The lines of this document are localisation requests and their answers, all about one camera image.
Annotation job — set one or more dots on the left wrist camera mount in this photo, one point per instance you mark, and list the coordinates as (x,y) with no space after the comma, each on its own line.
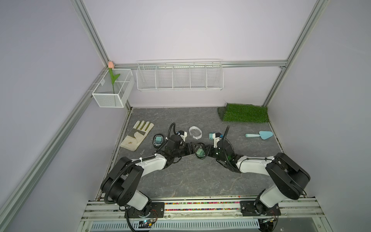
(182,134)

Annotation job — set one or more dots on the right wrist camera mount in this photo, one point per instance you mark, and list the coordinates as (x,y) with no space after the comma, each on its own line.
(216,138)

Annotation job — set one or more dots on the green artificial grass mat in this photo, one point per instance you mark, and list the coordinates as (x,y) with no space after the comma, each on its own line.
(243,113)

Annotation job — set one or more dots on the teal charger block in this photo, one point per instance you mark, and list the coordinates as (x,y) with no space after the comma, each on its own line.
(211,135)
(158,140)

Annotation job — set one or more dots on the artificial pink tulip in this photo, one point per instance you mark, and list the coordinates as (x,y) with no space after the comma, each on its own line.
(113,76)

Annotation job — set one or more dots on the white mesh wall basket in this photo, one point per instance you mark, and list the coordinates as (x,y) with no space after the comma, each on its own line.
(103,92)

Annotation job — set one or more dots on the green charger block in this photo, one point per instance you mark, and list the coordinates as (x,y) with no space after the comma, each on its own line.
(200,153)

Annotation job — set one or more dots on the white wire wall shelf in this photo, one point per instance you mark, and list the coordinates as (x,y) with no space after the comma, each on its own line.
(184,74)

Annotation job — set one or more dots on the teal garden trowel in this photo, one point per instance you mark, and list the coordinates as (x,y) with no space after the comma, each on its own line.
(264,135)

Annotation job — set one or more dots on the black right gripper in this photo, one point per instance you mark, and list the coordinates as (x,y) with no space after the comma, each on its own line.
(209,149)

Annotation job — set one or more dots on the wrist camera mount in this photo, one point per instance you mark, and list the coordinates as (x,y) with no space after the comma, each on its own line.
(216,138)
(182,134)

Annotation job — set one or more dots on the beige gardening glove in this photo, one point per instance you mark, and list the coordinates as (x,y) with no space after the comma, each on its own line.
(136,135)

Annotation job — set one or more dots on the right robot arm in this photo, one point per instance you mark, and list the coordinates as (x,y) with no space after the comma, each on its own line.
(289,179)

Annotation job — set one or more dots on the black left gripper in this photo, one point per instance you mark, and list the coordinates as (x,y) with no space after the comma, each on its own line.
(189,151)

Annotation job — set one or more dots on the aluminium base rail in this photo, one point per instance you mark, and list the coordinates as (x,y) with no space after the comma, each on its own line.
(212,207)

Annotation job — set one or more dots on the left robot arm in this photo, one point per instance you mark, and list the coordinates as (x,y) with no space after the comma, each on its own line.
(120,185)

